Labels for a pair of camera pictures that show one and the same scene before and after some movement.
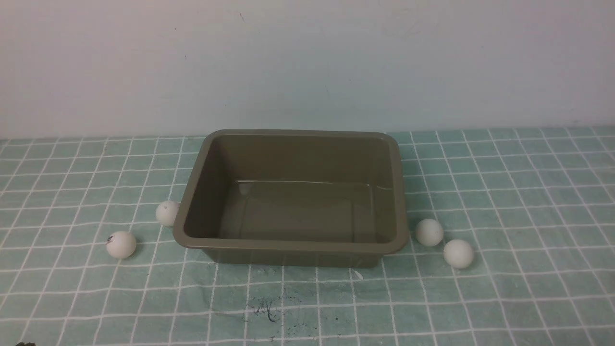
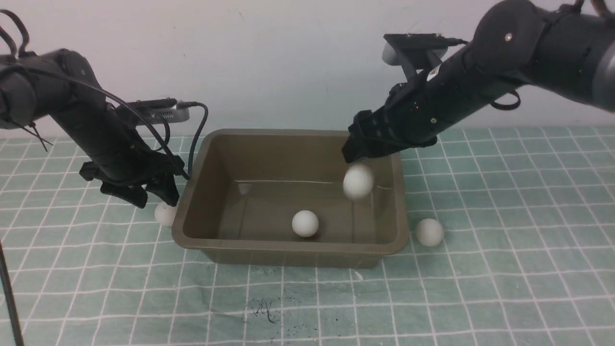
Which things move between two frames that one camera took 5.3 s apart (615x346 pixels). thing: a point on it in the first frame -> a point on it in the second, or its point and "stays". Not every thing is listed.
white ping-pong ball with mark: x=121 y=244 -> x=305 y=223
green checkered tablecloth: x=84 y=262 stays
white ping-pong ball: x=458 y=253 -> x=358 y=181
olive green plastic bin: x=276 y=198 stays
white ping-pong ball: x=166 y=212 stays
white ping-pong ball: x=429 y=232 stays
